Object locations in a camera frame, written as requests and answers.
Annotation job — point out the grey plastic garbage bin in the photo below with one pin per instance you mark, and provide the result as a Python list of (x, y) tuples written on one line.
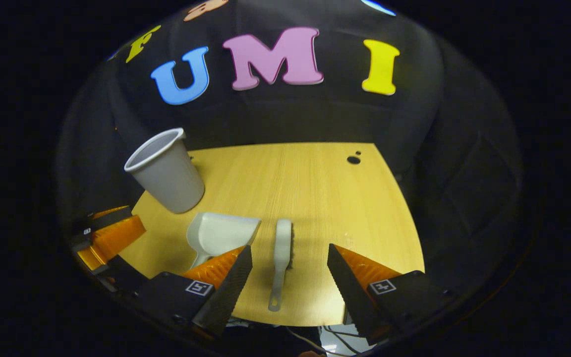
[(171, 173)]

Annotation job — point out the white plastic dustpan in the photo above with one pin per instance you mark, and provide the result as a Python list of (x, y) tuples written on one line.
[(221, 233)]

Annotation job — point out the small white broom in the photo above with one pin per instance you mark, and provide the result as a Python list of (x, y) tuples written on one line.
[(282, 243)]

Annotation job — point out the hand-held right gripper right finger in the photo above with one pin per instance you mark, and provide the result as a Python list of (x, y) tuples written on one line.
[(350, 292)]

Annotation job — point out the white flat object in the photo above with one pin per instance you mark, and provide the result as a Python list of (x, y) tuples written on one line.
[(337, 342)]

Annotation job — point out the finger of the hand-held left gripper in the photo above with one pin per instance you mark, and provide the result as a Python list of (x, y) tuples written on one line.
[(112, 217), (117, 235)]

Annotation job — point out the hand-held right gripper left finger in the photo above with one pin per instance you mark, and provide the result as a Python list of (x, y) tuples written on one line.
[(226, 292)]

